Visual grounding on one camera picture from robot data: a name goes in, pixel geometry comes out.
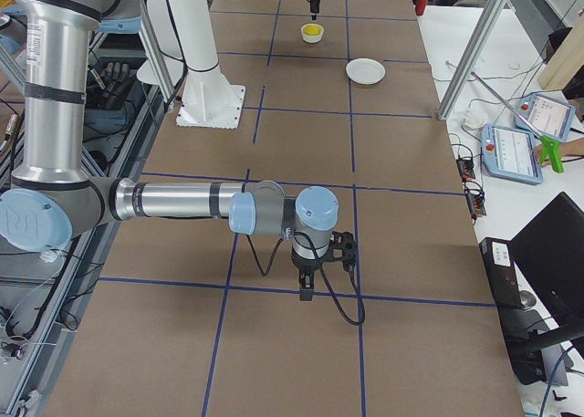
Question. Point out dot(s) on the yellow lemon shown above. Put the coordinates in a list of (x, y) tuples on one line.
[(311, 30)]

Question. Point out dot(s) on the green handled reacher grabber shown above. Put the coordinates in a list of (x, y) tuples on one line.
[(550, 146)]

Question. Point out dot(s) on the white cloth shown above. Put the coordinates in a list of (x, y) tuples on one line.
[(471, 122)]

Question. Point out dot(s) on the white bowl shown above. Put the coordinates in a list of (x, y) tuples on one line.
[(313, 39)]

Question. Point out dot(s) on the white plate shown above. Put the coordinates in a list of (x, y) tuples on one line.
[(365, 71)]

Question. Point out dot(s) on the blue teach pendant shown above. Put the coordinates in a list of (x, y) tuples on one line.
[(508, 154), (552, 117)]

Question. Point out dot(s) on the aluminium frame post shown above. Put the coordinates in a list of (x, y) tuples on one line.
[(476, 43)]

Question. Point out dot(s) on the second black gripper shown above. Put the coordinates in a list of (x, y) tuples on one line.
[(306, 265)]

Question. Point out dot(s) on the blue teach pendant near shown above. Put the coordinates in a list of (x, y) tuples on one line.
[(508, 154)]

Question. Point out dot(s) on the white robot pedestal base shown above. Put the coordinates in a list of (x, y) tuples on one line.
[(208, 99)]

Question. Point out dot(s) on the black computer box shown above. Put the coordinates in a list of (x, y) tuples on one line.
[(501, 274)]

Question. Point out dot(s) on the black monitor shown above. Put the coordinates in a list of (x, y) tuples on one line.
[(549, 254)]

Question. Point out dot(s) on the blue teach pendant far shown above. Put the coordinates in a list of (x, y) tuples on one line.
[(552, 117)]

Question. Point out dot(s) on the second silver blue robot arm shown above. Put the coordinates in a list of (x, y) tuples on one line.
[(51, 199)]

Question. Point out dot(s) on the orange black connector board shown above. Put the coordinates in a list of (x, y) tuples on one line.
[(466, 168)]

